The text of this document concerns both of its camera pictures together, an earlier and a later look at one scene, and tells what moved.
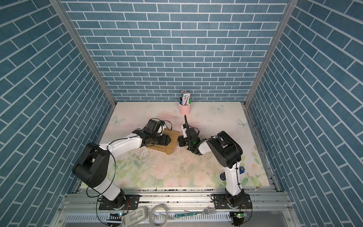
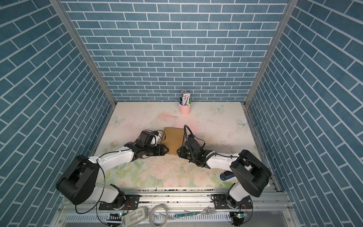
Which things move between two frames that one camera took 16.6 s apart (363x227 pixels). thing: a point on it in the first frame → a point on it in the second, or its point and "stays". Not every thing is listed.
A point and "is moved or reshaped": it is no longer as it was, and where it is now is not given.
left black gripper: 165,140 → 160,151
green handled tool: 185,214 stays
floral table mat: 137,167 stays
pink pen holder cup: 185,109 stays
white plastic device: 134,216 stays
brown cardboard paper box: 173,135 is moved or reshaped
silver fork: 207,211 stays
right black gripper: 181,143 → 182,152
